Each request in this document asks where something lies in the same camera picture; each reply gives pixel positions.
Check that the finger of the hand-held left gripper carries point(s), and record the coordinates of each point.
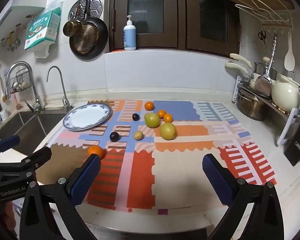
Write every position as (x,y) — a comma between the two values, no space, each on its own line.
(38,156)
(8,141)

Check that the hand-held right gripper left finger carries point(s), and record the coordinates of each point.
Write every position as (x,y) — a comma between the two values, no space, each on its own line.
(86,180)

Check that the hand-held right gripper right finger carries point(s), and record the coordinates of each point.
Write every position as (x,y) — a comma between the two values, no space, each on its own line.
(218,180)

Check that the large orange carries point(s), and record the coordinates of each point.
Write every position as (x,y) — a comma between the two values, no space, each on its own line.
(149,105)
(95,150)

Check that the dark purple plum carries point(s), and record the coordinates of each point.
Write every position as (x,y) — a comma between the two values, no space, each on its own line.
(136,116)
(114,136)

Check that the blue rimmed white plate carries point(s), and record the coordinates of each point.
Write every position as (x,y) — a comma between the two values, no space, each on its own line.
(87,117)

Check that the small yellow kiwi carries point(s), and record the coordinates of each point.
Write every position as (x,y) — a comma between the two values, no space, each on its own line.
(138,135)

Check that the large yellow pear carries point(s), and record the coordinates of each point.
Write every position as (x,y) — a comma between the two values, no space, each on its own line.
(168,130)

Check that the small orange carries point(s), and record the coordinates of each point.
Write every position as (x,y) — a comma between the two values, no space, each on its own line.
(168,117)
(161,113)

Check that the yellow-green pear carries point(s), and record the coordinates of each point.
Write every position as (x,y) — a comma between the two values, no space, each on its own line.
(152,120)

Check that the person's left hand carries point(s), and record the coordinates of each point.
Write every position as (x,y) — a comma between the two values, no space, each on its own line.
(7,215)

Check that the white cup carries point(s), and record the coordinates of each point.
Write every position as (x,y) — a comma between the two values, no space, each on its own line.
(3,114)

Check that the yellow dish brush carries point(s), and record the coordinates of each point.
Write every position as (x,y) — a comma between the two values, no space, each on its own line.
(2,96)

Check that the colourful patterned mat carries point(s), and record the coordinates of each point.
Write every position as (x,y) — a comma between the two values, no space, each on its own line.
(165,160)

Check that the large steel kitchen faucet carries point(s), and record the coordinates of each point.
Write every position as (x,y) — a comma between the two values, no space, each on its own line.
(22,66)

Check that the steel cooking pot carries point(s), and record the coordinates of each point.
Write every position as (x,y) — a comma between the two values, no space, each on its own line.
(251,106)

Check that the white cutting board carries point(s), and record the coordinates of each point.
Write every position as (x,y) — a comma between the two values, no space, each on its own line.
(287,130)

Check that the slim steel faucet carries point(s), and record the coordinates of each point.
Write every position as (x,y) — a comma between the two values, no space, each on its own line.
(55,70)

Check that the black knife block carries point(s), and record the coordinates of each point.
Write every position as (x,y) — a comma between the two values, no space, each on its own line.
(299,135)

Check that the metal dish rack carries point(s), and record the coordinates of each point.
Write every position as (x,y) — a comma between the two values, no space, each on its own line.
(274,103)

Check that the metal strainer ladle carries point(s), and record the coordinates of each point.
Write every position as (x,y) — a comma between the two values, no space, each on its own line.
(263,85)

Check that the cream kettle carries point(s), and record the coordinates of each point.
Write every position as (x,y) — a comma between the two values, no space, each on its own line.
(286,95)

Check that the teal tissue box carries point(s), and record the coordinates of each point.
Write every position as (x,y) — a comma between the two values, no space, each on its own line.
(41,28)

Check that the golden colander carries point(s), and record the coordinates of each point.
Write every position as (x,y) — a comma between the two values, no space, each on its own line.
(86,40)

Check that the small brass pot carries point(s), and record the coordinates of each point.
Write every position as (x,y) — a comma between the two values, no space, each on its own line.
(71,28)

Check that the black frying pan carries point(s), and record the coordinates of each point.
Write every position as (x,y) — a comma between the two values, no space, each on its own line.
(102,33)

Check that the white rice spoon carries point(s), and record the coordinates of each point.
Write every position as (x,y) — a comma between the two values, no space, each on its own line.
(289,60)

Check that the white pump soap bottle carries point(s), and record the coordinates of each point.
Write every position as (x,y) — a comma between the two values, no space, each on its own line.
(129,36)

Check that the black kitchen scissors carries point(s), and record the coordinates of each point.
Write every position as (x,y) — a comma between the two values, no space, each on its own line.
(262,36)

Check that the round metal steamer rack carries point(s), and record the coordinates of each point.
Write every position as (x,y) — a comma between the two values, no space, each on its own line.
(95,5)

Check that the dark wooden window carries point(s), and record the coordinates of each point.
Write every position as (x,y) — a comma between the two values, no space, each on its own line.
(145,12)
(212,15)

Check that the wall hook rail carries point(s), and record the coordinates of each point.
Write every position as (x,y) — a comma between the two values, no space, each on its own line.
(11,40)

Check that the wooden hook rail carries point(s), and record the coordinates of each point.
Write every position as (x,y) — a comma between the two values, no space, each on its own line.
(277,25)

